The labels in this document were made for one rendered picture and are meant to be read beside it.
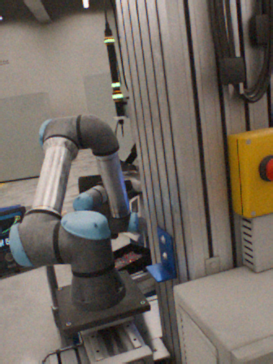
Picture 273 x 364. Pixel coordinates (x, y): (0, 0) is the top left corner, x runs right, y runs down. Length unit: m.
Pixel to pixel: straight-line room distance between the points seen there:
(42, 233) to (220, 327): 0.56
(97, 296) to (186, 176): 0.48
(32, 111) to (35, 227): 7.91
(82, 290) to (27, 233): 0.20
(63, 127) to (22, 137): 7.71
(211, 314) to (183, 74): 0.36
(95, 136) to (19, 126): 7.74
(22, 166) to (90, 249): 8.14
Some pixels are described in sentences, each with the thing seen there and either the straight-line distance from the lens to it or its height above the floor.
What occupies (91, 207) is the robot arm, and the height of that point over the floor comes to 1.17.
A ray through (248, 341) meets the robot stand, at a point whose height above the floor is 1.23.
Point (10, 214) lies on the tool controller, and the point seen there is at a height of 1.24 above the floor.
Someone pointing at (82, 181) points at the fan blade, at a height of 1.12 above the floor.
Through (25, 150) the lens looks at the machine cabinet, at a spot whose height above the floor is 0.68.
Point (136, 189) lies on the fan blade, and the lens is 1.58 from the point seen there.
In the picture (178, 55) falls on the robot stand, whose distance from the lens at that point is 0.59.
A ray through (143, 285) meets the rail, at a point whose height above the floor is 0.82.
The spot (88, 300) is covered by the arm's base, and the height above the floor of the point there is 1.07.
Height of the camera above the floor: 1.55
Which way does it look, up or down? 13 degrees down
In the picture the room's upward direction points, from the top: 8 degrees counter-clockwise
